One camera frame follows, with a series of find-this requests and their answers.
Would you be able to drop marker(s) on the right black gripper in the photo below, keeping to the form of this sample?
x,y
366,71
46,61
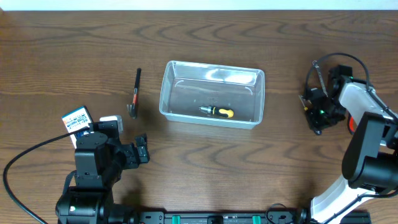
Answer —
x,y
314,124

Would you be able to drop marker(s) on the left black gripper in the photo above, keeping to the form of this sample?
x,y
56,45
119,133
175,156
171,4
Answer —
x,y
132,161

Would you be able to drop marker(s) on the silver combination wrench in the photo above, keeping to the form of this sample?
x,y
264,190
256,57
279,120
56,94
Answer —
x,y
320,77

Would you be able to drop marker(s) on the stubby yellow black screwdriver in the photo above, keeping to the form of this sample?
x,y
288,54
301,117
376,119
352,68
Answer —
x,y
221,112

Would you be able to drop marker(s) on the thin black precision screwdriver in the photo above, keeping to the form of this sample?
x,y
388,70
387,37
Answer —
x,y
304,102

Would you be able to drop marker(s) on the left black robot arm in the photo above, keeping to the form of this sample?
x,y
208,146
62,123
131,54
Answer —
x,y
100,159

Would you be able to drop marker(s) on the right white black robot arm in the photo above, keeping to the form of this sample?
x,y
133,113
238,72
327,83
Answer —
x,y
369,166

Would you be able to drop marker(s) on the clear plastic container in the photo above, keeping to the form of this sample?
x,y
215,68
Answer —
x,y
188,85

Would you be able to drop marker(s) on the small black claw hammer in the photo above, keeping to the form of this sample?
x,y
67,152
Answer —
x,y
132,108

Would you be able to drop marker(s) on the blue white card box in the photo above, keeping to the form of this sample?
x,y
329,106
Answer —
x,y
77,119

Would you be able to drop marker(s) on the red handled pliers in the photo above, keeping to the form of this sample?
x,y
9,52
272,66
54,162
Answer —
x,y
350,124

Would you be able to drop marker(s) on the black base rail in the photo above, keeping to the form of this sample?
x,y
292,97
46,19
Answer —
x,y
273,216

